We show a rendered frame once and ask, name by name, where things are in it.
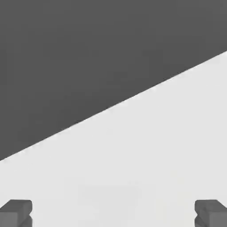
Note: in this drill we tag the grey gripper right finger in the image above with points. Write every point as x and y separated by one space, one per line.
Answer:
212 213

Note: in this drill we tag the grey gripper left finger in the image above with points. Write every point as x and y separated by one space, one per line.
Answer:
15 213

